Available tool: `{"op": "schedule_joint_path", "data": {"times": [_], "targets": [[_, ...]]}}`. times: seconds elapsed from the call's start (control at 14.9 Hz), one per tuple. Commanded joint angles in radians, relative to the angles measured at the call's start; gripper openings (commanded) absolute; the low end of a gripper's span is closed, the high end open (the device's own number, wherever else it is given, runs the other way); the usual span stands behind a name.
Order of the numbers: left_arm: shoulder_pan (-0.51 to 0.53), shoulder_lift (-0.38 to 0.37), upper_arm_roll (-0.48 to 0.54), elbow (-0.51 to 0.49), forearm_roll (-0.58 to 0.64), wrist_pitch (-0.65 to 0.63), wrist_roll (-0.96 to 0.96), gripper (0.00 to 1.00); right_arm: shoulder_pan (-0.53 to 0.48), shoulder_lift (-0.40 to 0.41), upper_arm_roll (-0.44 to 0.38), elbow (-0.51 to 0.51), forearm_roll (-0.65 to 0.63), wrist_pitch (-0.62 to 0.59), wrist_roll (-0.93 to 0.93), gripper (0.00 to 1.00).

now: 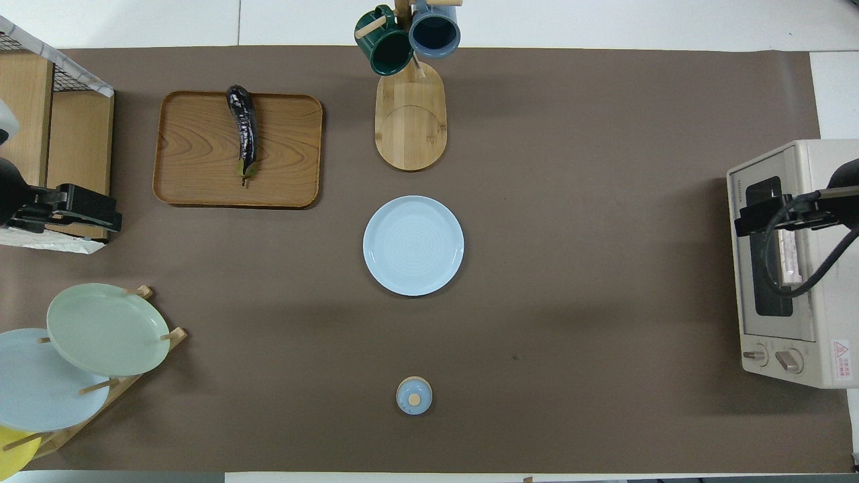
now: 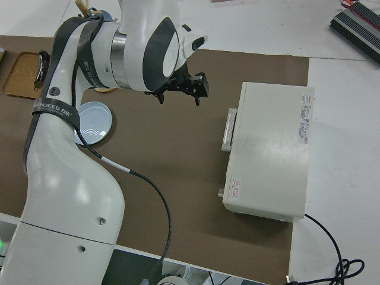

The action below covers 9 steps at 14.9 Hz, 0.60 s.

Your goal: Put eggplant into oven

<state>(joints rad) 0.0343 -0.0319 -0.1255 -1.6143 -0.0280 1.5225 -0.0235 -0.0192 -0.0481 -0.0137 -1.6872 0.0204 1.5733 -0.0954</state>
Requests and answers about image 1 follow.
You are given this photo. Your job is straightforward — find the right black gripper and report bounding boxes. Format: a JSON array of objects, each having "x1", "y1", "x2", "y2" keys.
[{"x1": 734, "y1": 195, "x2": 790, "y2": 237}]

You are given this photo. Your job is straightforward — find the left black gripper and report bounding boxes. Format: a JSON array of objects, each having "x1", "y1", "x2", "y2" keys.
[{"x1": 59, "y1": 183, "x2": 123, "y2": 233}]

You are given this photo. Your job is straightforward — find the beige toaster oven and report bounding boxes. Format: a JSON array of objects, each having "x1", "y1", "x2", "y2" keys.
[{"x1": 727, "y1": 140, "x2": 859, "y2": 390}]

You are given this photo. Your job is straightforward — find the dark purple eggplant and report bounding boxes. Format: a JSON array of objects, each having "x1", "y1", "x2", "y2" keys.
[{"x1": 226, "y1": 85, "x2": 261, "y2": 188}]

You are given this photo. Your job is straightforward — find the light blue round plate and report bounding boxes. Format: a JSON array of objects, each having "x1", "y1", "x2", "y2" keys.
[{"x1": 363, "y1": 195, "x2": 465, "y2": 297}]

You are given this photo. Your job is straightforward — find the pale green plate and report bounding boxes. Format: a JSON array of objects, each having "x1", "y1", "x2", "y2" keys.
[{"x1": 46, "y1": 283, "x2": 171, "y2": 377}]

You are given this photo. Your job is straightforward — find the rectangular wooden serving tray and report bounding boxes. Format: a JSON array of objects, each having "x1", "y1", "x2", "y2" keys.
[{"x1": 153, "y1": 91, "x2": 323, "y2": 209}]

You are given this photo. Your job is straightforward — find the wooden plate rack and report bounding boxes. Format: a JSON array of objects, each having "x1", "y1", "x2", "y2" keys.
[{"x1": 0, "y1": 285, "x2": 188, "y2": 461}]

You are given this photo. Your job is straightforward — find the brown table mat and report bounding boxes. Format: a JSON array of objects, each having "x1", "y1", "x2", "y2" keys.
[{"x1": 0, "y1": 46, "x2": 854, "y2": 474}]

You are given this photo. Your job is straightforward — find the light blue racked plate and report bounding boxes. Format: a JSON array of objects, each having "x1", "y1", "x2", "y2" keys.
[{"x1": 0, "y1": 328, "x2": 112, "y2": 433}]

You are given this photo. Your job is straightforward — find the yellow plate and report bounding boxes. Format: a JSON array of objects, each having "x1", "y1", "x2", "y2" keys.
[{"x1": 0, "y1": 425, "x2": 42, "y2": 482}]

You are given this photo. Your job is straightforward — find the wooden mug tree stand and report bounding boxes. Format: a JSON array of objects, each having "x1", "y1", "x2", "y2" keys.
[{"x1": 356, "y1": 0, "x2": 464, "y2": 172}]

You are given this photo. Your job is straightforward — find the dark green mug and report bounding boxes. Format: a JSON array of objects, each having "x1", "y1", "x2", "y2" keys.
[{"x1": 354, "y1": 5, "x2": 415, "y2": 76}]

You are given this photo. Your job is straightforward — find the small blue lidded jar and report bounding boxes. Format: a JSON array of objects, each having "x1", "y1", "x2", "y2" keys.
[{"x1": 396, "y1": 376, "x2": 434, "y2": 416}]

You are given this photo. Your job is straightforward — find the blue grey mug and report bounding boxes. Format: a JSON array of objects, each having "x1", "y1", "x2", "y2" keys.
[{"x1": 408, "y1": 0, "x2": 462, "y2": 59}]

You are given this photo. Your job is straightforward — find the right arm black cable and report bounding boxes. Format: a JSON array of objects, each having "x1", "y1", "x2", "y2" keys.
[{"x1": 764, "y1": 191, "x2": 859, "y2": 298}]

